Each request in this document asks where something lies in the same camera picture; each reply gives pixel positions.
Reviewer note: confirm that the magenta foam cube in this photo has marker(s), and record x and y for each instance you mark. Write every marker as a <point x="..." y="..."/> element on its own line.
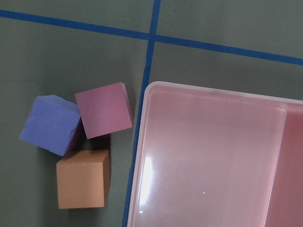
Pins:
<point x="105" y="110"/>

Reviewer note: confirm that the pink plastic tray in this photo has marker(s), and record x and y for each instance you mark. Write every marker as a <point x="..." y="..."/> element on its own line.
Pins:
<point x="215" y="158"/>

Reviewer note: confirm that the orange foam cube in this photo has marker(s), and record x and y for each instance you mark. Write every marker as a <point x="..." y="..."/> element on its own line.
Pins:
<point x="83" y="179"/>

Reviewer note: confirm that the purple foam cube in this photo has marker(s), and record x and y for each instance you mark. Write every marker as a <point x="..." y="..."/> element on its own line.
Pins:
<point x="53" y="124"/>

